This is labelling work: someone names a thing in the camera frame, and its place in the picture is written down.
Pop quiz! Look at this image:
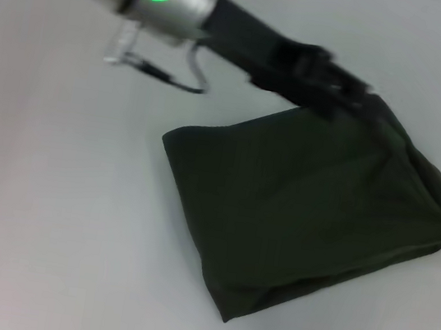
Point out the dark green printed t-shirt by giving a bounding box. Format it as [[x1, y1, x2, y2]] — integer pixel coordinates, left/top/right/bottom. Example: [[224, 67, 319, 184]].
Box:
[[135, 62, 441, 330]]

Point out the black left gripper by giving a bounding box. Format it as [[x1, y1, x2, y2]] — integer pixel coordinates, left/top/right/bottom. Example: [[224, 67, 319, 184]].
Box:
[[191, 0, 397, 134]]

